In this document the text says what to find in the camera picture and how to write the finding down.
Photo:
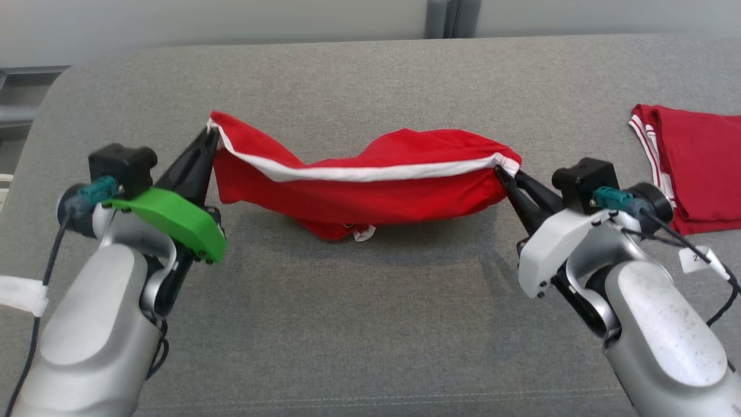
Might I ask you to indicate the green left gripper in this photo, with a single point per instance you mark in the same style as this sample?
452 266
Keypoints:
179 223

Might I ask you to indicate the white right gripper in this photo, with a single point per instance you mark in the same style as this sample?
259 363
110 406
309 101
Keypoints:
550 249

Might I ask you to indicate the red shorts with white trim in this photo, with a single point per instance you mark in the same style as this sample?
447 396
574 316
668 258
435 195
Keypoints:
359 197

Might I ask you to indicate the red jersey with white panel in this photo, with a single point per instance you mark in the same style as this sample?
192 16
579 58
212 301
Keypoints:
700 168

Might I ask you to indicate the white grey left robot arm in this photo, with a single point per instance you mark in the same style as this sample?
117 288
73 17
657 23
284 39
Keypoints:
92 336

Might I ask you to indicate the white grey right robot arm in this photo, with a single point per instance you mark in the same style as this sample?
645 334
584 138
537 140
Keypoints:
660 324

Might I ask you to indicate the white perforated laundry basket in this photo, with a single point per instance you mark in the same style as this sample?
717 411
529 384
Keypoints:
4 188

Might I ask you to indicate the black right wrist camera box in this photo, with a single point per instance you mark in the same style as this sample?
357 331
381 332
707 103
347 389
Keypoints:
582 182

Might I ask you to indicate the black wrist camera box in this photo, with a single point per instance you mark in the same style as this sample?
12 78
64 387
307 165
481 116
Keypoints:
121 165
582 182

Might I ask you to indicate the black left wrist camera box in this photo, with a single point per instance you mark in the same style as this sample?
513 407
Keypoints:
121 165

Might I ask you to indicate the teal right camera connector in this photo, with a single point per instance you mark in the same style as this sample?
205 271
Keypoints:
613 198

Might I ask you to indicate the teal camera connector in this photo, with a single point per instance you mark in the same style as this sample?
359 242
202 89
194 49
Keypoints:
613 198
95 190

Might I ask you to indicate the teal left camera connector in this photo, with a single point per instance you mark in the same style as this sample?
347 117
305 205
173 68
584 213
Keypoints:
95 190

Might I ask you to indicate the grey metal cart frame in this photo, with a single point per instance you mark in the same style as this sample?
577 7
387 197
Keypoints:
23 110

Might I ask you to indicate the grey partition post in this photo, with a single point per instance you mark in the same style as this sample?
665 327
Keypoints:
452 17

